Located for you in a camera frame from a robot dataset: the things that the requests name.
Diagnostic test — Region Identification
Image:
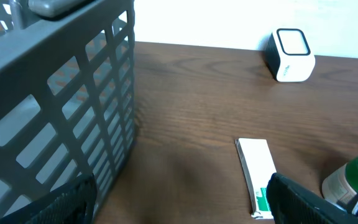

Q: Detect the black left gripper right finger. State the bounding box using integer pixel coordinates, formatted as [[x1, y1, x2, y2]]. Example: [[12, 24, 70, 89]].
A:
[[267, 173, 358, 224]]

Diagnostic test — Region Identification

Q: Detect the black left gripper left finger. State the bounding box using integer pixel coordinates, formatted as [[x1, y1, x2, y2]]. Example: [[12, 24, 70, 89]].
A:
[[0, 174, 98, 224]]

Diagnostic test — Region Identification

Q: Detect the white Panadol box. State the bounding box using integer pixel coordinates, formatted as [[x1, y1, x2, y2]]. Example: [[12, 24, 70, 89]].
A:
[[235, 138, 276, 220]]

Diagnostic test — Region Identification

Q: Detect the green lid jar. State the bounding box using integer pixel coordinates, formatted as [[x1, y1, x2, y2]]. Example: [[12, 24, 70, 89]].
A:
[[321, 157, 358, 205]]

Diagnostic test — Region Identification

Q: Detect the grey plastic basket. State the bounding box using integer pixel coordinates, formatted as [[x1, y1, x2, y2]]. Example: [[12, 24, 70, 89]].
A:
[[0, 0, 135, 218]]

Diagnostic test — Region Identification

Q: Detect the white barcode scanner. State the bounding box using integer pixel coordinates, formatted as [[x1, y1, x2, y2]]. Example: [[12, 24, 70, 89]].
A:
[[264, 28, 316, 83]]

